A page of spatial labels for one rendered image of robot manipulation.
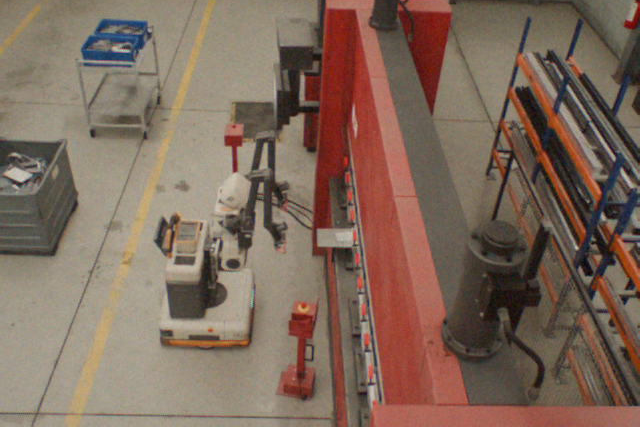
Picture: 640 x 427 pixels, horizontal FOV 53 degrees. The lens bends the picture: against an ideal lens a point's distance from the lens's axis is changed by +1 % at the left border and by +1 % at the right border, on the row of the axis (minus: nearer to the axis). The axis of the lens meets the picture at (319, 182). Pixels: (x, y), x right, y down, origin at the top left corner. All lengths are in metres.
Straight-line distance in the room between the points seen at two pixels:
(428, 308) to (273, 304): 3.14
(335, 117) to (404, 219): 2.33
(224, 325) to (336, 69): 2.03
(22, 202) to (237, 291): 1.87
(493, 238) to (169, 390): 3.39
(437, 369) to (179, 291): 2.81
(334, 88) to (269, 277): 1.77
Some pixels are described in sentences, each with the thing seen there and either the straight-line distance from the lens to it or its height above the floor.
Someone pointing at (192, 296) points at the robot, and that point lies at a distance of 4.64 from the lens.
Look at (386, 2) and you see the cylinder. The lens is 4.09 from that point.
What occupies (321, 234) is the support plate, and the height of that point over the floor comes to 1.00.
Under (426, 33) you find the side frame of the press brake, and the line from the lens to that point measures 4.58.
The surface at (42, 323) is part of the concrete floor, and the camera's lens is 5.47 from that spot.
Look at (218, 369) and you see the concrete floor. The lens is 4.92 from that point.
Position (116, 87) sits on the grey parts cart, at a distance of 7.62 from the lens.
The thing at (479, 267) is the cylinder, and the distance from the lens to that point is 1.89.
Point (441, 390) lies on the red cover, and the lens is 2.07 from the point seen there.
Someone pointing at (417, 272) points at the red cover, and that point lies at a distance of 2.38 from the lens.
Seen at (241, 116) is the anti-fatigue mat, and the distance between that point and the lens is 7.53.
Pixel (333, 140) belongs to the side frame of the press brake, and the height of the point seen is 1.24.
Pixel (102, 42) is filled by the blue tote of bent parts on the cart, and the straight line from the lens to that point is 7.13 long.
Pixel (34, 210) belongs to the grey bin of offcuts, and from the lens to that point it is 5.63.
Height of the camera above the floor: 3.95
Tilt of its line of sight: 37 degrees down
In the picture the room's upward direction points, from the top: 4 degrees clockwise
